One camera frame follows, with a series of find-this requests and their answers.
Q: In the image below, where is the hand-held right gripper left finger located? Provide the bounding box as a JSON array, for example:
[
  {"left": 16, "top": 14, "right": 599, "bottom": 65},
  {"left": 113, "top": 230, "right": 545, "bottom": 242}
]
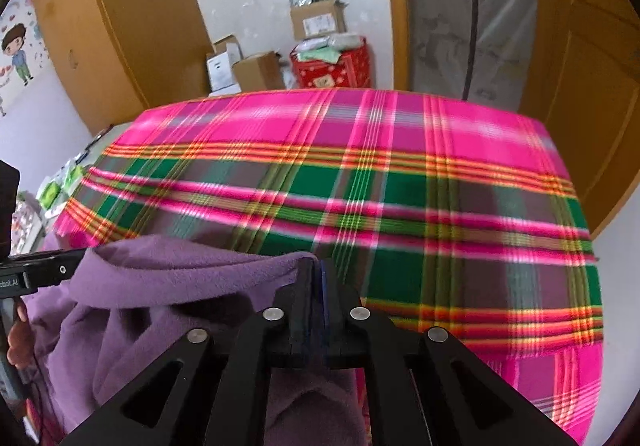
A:
[{"left": 60, "top": 256, "right": 323, "bottom": 446}]

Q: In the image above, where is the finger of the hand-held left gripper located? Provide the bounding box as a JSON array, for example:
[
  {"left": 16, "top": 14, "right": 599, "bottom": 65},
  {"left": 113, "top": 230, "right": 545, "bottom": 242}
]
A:
[{"left": 9, "top": 247, "right": 90, "bottom": 291}]

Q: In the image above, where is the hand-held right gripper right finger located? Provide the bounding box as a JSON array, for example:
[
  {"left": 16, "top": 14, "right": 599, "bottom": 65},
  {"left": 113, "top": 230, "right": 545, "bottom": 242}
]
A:
[{"left": 320, "top": 260, "right": 576, "bottom": 446}]

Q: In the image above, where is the purple fleece garment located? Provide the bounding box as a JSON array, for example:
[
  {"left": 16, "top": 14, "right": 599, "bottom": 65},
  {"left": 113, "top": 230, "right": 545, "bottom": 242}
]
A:
[{"left": 22, "top": 233, "right": 371, "bottom": 446}]

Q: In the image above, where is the person's left hand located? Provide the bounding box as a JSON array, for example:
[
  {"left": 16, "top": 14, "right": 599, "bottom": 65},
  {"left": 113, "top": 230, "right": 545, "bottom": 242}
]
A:
[{"left": 6, "top": 301, "right": 32, "bottom": 369}]

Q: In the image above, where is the pile of small packets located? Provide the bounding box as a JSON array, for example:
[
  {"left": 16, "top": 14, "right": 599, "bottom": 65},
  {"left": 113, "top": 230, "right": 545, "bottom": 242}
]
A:
[{"left": 37, "top": 126, "right": 115, "bottom": 221}]

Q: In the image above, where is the pink green plaid blanket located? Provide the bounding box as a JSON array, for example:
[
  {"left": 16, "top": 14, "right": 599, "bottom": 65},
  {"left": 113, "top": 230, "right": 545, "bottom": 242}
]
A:
[{"left": 25, "top": 88, "right": 606, "bottom": 446}]

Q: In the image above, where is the red printed box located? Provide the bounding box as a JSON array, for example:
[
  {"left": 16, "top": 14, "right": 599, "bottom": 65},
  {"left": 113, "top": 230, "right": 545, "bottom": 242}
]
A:
[{"left": 290, "top": 38, "right": 372, "bottom": 89}]

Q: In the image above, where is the plain brown cardboard box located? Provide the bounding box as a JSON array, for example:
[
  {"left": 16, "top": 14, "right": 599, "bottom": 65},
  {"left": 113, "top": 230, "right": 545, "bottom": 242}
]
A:
[{"left": 231, "top": 52, "right": 286, "bottom": 91}]

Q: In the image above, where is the white box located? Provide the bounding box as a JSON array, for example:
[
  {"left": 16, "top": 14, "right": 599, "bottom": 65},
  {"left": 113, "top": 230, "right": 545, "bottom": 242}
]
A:
[{"left": 206, "top": 34, "right": 244, "bottom": 94}]

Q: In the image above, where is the pile of plastic bags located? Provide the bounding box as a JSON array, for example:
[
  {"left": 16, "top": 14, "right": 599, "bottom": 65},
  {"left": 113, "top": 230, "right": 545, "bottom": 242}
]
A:
[{"left": 297, "top": 33, "right": 363, "bottom": 62}]

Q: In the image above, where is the wooden wardrobe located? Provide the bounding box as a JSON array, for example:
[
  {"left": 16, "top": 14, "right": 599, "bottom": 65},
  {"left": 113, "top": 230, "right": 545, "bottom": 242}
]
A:
[{"left": 30, "top": 0, "right": 216, "bottom": 137}]

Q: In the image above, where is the open cardboard box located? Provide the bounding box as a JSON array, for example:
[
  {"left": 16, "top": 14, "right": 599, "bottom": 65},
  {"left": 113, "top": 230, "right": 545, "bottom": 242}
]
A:
[{"left": 290, "top": 0, "right": 349, "bottom": 41}]

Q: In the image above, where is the grey fabric zip wardrobe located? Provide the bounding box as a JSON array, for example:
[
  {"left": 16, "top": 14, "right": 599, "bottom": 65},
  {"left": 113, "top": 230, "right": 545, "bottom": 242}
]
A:
[{"left": 400, "top": 0, "right": 541, "bottom": 101}]

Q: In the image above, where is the wooden door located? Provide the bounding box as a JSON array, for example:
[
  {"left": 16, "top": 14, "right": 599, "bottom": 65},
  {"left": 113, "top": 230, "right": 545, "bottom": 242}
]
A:
[{"left": 520, "top": 0, "right": 640, "bottom": 239}]

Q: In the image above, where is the cartoon wall sticker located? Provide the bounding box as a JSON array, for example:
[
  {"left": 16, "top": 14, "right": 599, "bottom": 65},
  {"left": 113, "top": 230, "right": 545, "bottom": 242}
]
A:
[{"left": 0, "top": 0, "right": 51, "bottom": 117}]

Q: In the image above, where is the wooden door frame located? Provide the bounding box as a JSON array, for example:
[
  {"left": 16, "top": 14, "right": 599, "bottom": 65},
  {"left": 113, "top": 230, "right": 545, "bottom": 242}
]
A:
[{"left": 380, "top": 0, "right": 416, "bottom": 91}]

